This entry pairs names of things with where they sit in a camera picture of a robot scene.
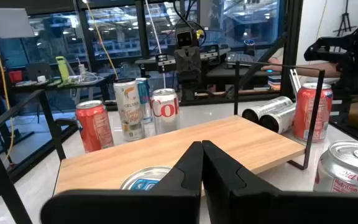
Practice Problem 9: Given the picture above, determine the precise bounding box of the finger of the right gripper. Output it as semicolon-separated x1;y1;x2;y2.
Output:
182;52;188;82
188;52;194;82

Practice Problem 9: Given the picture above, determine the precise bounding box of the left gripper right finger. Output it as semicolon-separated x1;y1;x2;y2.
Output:
202;140;358;224

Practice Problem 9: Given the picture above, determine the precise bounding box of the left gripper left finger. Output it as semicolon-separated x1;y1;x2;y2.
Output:
40;141;204;224

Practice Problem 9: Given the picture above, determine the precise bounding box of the silver Diet Coke can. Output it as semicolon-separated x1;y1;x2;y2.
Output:
150;88;181;135
313;139;358;195

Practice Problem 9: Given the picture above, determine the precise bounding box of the orange Fanta soda can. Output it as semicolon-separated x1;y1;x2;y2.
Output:
75;100;115;154

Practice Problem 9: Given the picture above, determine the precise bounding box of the person's forearm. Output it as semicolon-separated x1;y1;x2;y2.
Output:
283;62;341;78

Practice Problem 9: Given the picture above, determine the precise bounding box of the silver slim beverage can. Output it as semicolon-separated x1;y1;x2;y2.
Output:
242;96;293;124
259;104;298;134

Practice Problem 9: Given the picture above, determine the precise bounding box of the blue silver Red Bull can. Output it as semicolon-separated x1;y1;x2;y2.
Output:
119;166;173;191

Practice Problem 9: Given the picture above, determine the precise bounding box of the computer keyboard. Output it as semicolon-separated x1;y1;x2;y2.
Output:
225;52;256;68

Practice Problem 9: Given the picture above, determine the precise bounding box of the dark cup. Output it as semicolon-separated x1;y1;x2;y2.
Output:
243;39;256;57

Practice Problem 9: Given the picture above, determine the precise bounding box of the person's hand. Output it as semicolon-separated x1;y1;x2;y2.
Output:
261;57;284;73

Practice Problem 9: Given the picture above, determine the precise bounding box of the red soda can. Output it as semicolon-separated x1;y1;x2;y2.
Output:
293;82;334;143

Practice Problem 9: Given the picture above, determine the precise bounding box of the black side table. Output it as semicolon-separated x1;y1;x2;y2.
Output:
11;76;110;103

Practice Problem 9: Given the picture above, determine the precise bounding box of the black easel stand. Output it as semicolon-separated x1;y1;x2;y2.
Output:
333;0;357;37

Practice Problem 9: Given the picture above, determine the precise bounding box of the red box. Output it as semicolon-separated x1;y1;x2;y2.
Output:
8;70;23;84

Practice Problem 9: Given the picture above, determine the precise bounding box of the grey flat panel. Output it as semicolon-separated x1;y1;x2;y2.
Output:
0;7;35;40

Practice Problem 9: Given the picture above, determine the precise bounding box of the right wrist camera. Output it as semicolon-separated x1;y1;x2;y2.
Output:
175;29;198;48

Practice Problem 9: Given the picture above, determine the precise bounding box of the white cable bundle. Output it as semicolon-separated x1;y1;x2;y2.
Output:
73;63;105;86

